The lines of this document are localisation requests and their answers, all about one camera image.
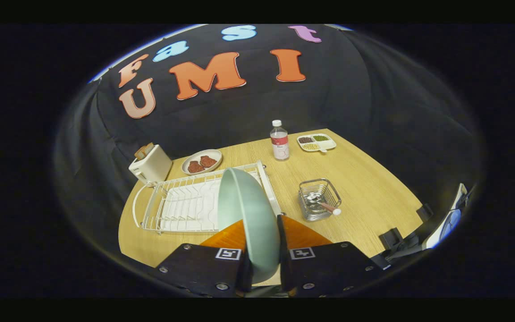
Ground metal wire basket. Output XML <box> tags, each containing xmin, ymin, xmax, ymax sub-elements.
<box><xmin>298</xmin><ymin>178</ymin><xmax>342</xmax><ymax>222</ymax></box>

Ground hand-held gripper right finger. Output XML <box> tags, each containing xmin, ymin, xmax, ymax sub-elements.
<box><xmin>277</xmin><ymin>215</ymin><xmax>383</xmax><ymax>298</ymax></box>

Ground blue and white object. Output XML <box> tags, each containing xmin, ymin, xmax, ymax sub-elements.
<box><xmin>423</xmin><ymin>182</ymin><xmax>469</xmax><ymax>249</ymax></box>

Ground spoon with brown handle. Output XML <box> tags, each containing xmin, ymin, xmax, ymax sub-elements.
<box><xmin>307</xmin><ymin>192</ymin><xmax>342</xmax><ymax>216</ymax></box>

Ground white wire dish rack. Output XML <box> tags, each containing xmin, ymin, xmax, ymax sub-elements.
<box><xmin>131</xmin><ymin>160</ymin><xmax>283</xmax><ymax>235</ymax></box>

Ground toast slices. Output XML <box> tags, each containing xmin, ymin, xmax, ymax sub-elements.
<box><xmin>134</xmin><ymin>142</ymin><xmax>155</xmax><ymax>160</ymax></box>

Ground beige plate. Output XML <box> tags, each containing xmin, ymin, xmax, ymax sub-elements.
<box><xmin>181</xmin><ymin>149</ymin><xmax>223</xmax><ymax>175</ymax></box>

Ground black table clamp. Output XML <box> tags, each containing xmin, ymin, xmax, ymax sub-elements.
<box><xmin>379</xmin><ymin>227</ymin><xmax>404</xmax><ymax>250</ymax></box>
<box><xmin>416</xmin><ymin>203</ymin><xmax>434</xmax><ymax>222</ymax></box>

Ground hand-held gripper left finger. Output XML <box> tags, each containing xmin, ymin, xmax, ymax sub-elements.
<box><xmin>156</xmin><ymin>219</ymin><xmax>253</xmax><ymax>298</ymax></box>

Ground clear plastic water bottle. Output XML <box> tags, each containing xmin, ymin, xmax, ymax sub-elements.
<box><xmin>270</xmin><ymin>119</ymin><xmax>290</xmax><ymax>161</ymax></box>

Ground white toaster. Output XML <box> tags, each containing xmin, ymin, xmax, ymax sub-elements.
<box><xmin>128</xmin><ymin>144</ymin><xmax>173</xmax><ymax>186</ymax></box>

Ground white divided snack tray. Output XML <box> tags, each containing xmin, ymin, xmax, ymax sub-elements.
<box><xmin>296</xmin><ymin>133</ymin><xmax>337</xmax><ymax>153</ymax></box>

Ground light green plate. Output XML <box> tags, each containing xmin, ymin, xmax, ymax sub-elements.
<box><xmin>217</xmin><ymin>168</ymin><xmax>281</xmax><ymax>284</ymax></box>

